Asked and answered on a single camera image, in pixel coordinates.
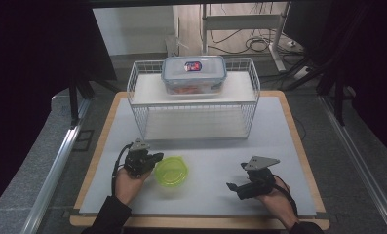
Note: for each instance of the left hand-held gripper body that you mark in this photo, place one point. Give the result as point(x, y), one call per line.
point(137, 159)

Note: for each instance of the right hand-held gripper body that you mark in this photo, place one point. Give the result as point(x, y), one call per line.
point(261, 177)

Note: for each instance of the yellow-green plastic bowl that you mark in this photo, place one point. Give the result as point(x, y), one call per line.
point(171, 171)

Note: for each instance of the clear container with blue lid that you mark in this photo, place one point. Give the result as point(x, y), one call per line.
point(194, 76)

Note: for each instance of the person's left hand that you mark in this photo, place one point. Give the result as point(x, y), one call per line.
point(129, 187)

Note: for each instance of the person's right hand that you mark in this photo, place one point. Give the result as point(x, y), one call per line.
point(277, 203)

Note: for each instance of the grey table mat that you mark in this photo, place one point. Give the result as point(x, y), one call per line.
point(207, 191)

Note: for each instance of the black metal stand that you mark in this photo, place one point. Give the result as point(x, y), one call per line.
point(79, 94)
point(330, 81)

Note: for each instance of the white power strip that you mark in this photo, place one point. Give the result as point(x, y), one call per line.
point(301, 73)

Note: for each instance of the aluminium rail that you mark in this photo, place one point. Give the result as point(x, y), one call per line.
point(363, 162)
point(56, 169)

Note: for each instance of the white metal desk frame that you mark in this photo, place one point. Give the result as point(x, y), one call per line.
point(243, 21)

